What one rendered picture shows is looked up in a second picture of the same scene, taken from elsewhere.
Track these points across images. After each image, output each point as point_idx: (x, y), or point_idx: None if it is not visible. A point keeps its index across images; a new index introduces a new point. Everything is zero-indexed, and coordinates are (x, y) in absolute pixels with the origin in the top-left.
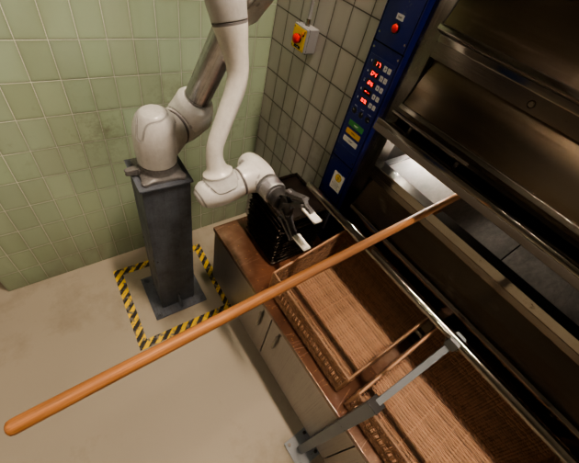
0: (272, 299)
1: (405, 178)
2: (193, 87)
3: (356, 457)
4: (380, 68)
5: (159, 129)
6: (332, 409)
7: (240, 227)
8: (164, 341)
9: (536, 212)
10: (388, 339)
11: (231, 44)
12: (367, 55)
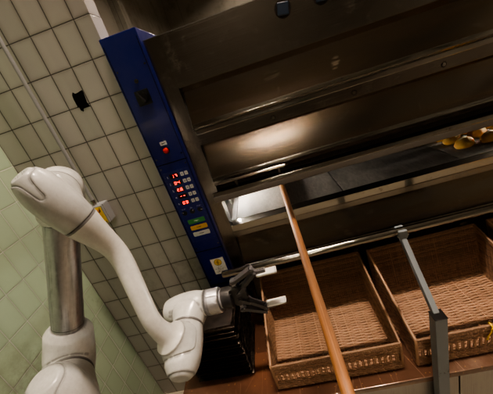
0: (292, 390)
1: (253, 213)
2: (62, 317)
3: (469, 383)
4: (178, 176)
5: (70, 382)
6: (421, 380)
7: (195, 389)
8: None
9: (325, 155)
10: (363, 302)
11: (98, 231)
12: (160, 180)
